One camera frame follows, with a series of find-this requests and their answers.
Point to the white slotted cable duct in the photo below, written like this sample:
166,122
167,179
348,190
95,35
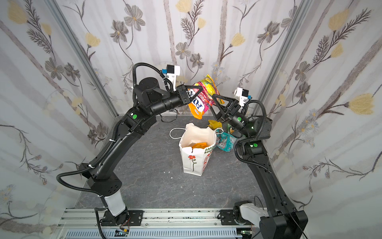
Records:
176,233

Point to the yellow snack packet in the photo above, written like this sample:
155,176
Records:
213,124

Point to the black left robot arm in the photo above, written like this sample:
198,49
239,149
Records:
150,101

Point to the small green circuit board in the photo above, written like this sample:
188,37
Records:
121,233

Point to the orange snack packet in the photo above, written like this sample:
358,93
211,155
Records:
200,145

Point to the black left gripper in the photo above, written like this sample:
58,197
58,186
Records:
182,94

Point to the right corner aluminium post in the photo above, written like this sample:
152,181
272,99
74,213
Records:
291,34

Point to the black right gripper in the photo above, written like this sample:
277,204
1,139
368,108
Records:
230,110

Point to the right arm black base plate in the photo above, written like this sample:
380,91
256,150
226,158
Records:
229,217

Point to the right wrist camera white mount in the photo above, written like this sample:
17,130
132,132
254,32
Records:
242,95

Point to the left corner aluminium post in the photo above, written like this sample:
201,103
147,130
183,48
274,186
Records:
80,53

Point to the green snack packet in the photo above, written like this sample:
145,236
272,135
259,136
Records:
230,129

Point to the white paper bag red flower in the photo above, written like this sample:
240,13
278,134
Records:
195,160

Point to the teal white snack packet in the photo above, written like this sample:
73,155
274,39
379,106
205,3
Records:
225,141

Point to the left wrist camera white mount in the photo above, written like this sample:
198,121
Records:
171,72

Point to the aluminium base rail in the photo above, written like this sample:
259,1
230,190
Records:
81,224

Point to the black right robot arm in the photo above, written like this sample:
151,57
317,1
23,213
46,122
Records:
281,219

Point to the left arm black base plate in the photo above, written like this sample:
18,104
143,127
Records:
126,218

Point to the orange pink candy packet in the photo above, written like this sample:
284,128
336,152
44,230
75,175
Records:
204,100

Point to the corner aluminium post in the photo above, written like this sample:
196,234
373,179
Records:
80,53
291,34

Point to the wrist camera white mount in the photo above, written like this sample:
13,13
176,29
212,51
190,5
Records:
171,72
242,95

